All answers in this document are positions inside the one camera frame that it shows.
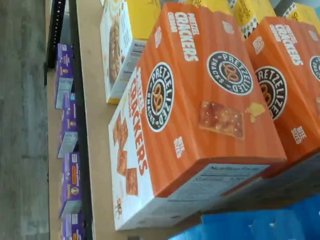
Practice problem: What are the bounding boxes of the blue white pretzel crackers box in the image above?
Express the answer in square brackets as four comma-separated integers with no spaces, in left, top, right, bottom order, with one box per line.
[166,194,320,240]

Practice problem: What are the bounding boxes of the orange pretzel crackers box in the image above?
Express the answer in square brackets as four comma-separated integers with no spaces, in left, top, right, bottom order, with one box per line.
[244,16,320,181]
[108,1,288,231]

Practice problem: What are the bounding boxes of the white and yellow cookie box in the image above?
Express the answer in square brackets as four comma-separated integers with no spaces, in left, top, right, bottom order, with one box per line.
[99,0,162,105]

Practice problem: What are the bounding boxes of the purple Annie's snack box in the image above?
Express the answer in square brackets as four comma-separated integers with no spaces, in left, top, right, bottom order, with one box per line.
[57,92,79,159]
[55,43,75,110]

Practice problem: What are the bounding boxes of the purple Annie's box orange label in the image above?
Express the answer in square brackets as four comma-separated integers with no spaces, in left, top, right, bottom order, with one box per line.
[59,151,84,219]

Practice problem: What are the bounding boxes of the yellow Simple Mills box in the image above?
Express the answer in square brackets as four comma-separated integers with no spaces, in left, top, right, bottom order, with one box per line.
[273,2,320,25]
[186,0,235,16]
[232,0,277,42]

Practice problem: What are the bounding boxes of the purple Annie's box yellow label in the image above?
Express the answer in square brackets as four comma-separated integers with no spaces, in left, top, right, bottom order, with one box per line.
[61,213,86,240]

